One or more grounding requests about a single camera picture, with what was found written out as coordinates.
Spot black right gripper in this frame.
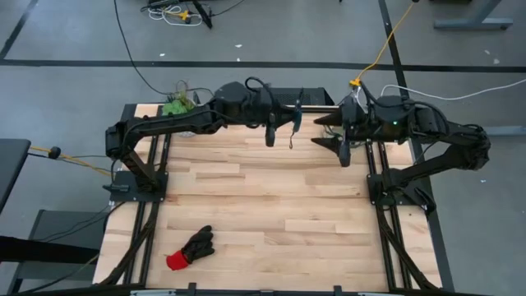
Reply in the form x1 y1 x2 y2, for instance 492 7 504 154
311 98 371 156

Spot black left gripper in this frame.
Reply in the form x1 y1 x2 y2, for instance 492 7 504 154
256 90 299 128

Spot green-handled pruning shears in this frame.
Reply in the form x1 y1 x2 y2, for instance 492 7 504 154
288 86 305 150

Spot black and red glove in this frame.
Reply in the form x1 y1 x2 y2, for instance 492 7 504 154
165 224 216 271

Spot black computer box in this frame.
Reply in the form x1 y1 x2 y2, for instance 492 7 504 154
262 86 335 107

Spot plant in white patterned pot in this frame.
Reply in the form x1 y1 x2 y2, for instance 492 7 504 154
161 80 198 139

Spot grey metal bar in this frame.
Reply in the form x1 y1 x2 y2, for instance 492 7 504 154
482 125 526 138

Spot grey desk foot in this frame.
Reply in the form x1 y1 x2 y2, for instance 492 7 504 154
432 0 514 32

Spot grey shelf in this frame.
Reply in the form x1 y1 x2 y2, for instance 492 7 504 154
7 208 108 295

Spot black side table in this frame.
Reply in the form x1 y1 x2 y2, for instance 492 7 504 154
0 138 32 215

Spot black bar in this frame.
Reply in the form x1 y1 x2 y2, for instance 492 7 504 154
0 235 101 265

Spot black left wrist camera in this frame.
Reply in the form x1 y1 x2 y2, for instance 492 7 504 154
265 121 277 148

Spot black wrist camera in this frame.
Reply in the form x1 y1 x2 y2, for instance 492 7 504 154
265 121 277 148
338 139 352 169

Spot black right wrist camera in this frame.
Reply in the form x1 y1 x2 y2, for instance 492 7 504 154
338 139 352 169

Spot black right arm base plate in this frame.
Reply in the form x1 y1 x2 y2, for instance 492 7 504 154
367 172 429 206

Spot yellow extension cable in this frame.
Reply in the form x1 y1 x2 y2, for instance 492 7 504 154
348 0 416 90

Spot white cable bundle, yellow plug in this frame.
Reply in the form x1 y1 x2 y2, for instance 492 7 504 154
147 3 205 28

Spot long black cable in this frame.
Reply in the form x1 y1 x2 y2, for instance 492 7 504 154
113 0 217 99

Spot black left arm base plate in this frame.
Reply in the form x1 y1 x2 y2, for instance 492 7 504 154
109 170 169 203

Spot yellow cable with black knob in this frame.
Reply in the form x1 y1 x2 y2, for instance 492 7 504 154
29 145 113 177

